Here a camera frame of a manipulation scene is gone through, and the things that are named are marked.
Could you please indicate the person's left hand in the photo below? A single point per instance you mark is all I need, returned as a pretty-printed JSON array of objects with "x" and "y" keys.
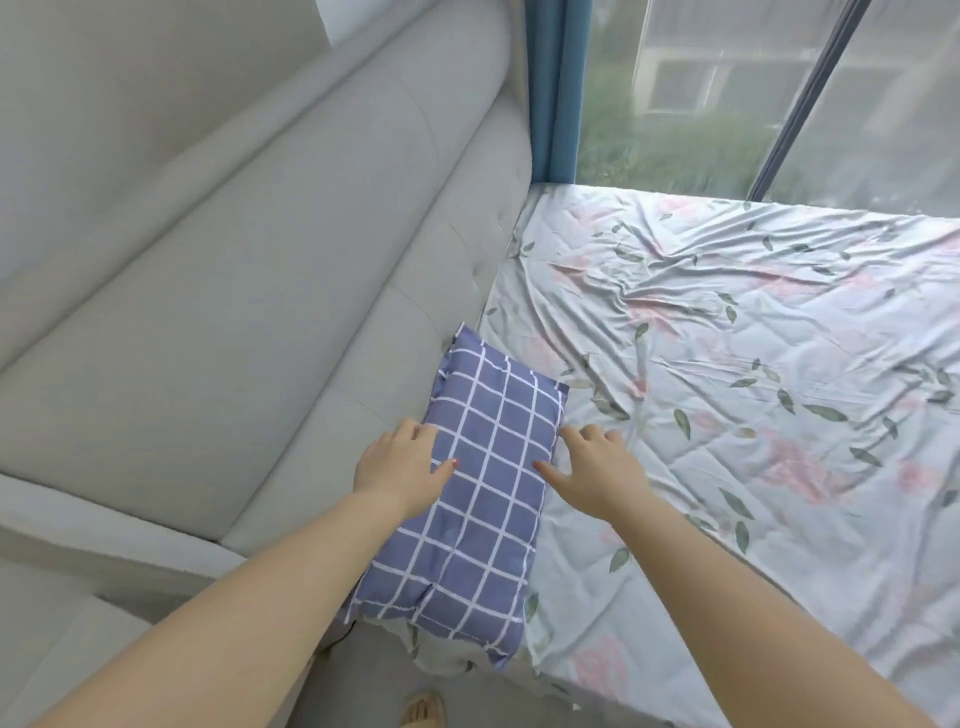
[{"x": 397, "y": 469}]

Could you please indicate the person's right hand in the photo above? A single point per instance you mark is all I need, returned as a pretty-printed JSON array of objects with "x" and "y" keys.
[{"x": 600, "y": 476}]

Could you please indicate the person's right thumb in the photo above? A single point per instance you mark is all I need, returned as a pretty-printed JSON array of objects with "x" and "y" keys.
[{"x": 550, "y": 475}]

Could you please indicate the person's left thumb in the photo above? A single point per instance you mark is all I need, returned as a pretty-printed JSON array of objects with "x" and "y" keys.
[{"x": 445, "y": 469}]

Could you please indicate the blue checked pillow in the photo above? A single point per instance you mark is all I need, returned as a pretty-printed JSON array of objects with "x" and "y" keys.
[{"x": 487, "y": 525}]

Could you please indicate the person's right forearm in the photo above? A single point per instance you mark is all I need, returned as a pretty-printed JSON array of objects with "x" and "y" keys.
[{"x": 750, "y": 615}]

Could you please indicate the person's left forearm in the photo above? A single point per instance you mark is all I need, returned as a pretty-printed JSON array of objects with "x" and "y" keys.
[{"x": 225, "y": 622}]

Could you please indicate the floral bed sheet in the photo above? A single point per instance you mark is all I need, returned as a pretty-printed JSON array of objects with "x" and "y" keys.
[{"x": 750, "y": 375}]

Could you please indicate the person's foot in sandal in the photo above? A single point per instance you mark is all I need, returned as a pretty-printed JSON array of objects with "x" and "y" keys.
[{"x": 424, "y": 711}]

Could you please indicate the grey upholstered headboard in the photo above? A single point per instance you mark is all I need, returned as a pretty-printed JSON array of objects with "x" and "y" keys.
[{"x": 225, "y": 300}]

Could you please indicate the blue curtain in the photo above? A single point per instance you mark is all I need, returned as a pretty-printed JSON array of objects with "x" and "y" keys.
[{"x": 553, "y": 90}]

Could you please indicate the window with black frame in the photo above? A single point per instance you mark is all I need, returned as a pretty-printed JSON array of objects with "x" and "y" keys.
[{"x": 712, "y": 97}]

